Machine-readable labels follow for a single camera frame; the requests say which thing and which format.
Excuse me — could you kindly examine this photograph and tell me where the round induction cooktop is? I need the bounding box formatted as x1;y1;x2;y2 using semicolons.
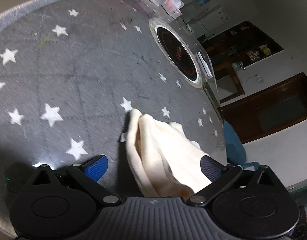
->
149;17;203;88

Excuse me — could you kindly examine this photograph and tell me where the brown glazed wooden door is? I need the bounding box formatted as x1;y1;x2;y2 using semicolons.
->
217;72;307;144

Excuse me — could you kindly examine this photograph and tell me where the dark smartphone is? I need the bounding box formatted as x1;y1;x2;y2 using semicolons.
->
204;81;223;113

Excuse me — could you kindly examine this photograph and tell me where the white remote control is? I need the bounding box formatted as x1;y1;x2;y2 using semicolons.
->
197;52;214;78

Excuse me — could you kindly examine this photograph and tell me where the grey star tablecloth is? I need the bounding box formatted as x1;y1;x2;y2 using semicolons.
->
0;0;228;230

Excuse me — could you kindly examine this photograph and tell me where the white refrigerator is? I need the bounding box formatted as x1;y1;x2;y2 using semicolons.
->
184;5;230;32

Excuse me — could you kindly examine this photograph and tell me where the wooden display cabinet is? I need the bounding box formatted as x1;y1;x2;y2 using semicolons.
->
197;20;284;68

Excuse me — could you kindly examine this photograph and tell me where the wooden side table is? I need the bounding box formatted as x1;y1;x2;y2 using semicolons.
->
211;60;245;103

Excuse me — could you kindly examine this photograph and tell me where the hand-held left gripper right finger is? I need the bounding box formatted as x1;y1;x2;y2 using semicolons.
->
187;156;285;207

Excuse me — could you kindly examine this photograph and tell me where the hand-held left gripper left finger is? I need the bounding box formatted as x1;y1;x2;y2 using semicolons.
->
31;155;122;207

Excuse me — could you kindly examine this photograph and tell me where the white water dispenser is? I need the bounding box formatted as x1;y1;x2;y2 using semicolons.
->
180;4;203;22

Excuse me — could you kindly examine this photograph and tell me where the cream garment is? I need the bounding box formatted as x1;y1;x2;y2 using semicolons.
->
120;109;211;197

